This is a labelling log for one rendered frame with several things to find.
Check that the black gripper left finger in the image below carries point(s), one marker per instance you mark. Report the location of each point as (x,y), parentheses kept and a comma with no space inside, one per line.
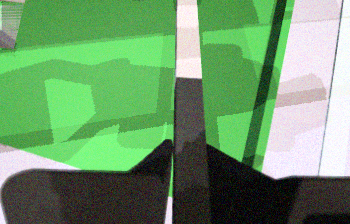
(65,196)

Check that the white flat bar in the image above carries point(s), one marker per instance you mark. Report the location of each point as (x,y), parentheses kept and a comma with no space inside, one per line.
(336,132)

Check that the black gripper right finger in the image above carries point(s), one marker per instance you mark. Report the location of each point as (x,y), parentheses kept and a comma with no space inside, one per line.
(240,194)

